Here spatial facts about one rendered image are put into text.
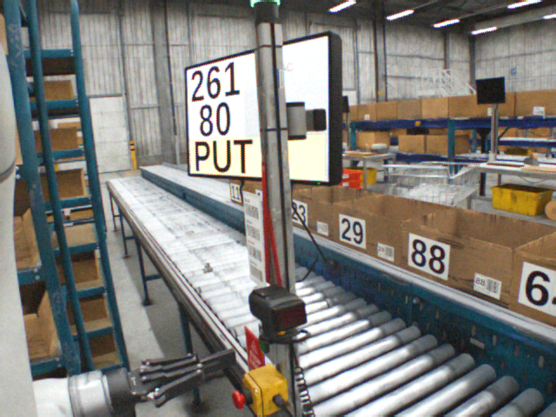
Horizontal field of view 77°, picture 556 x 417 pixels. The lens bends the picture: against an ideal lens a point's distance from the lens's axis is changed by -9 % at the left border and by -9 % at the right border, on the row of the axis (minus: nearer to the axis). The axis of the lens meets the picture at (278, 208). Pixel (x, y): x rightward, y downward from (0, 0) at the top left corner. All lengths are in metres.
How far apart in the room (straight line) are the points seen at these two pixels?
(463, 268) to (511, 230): 0.29
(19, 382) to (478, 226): 1.35
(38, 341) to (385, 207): 1.41
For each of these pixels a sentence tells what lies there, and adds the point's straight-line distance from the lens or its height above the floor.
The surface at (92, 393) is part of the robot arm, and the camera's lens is 0.72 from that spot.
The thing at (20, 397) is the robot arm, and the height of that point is 1.11.
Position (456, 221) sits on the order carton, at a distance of 1.52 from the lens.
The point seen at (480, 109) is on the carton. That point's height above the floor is 1.50.
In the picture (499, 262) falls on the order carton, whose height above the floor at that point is 1.00.
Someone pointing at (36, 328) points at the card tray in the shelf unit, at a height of 1.01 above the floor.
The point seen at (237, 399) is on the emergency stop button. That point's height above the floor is 0.85.
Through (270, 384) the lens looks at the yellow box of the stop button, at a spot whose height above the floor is 0.88.
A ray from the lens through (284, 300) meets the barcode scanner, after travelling 0.66.
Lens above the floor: 1.37
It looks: 12 degrees down
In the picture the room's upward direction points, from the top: 3 degrees counter-clockwise
